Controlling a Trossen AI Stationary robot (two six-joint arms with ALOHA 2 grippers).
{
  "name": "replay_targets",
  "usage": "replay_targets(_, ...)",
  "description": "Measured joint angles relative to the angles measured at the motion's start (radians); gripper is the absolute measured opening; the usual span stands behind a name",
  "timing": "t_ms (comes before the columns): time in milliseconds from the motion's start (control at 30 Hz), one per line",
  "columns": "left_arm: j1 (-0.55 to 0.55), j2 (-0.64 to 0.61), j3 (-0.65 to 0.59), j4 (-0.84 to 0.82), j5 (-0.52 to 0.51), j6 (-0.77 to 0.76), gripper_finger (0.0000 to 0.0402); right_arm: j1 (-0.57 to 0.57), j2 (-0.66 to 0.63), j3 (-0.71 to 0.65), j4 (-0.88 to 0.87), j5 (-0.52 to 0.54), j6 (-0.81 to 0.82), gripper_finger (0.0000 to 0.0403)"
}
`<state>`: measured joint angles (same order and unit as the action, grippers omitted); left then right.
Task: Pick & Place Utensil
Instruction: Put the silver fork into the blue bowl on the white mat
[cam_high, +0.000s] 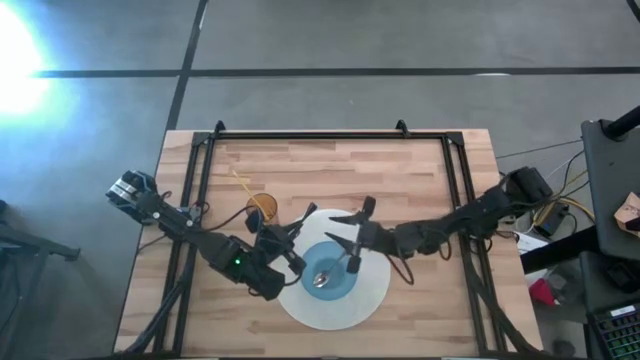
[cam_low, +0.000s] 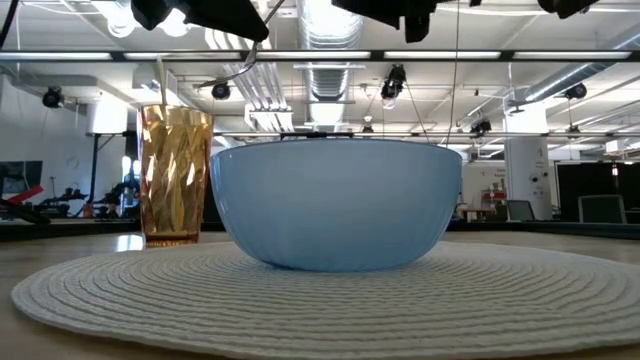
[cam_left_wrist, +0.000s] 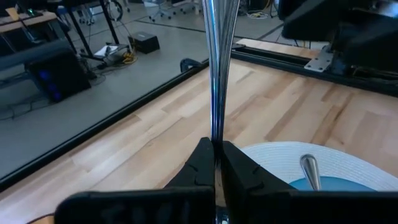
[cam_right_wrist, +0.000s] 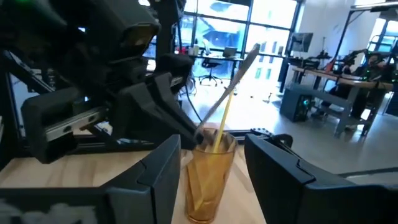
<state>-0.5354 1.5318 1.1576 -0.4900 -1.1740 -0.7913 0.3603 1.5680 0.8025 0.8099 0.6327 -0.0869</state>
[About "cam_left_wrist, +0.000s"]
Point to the black floor box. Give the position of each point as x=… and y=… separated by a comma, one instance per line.
x=144, y=42

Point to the blue bowl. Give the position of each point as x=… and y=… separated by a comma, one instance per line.
x=342, y=185

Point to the black aluminium table frame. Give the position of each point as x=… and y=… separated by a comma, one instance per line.
x=280, y=64

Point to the black table legs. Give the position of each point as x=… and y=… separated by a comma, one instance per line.
x=107, y=28

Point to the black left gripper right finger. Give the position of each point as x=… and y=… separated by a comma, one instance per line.
x=280, y=208

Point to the black case with blue lights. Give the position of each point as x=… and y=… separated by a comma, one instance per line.
x=59, y=79

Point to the white plate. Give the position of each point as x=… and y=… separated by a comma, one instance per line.
x=280, y=158

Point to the white floor papers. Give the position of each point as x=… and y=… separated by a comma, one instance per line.
x=107, y=51

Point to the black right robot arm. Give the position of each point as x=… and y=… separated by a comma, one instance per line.
x=357, y=34

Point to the wooden table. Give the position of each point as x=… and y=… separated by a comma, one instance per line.
x=28, y=20

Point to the silver corner bracket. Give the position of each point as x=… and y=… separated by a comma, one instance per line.
x=318, y=60

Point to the white office chair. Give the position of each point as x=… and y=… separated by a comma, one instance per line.
x=160, y=11

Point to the dark grey bench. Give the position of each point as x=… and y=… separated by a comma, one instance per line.
x=31, y=54

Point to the silver spoon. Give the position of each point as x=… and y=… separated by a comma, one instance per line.
x=311, y=168

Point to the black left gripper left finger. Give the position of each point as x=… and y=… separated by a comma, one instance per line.
x=155, y=205

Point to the silver fork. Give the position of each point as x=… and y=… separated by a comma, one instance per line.
x=219, y=62

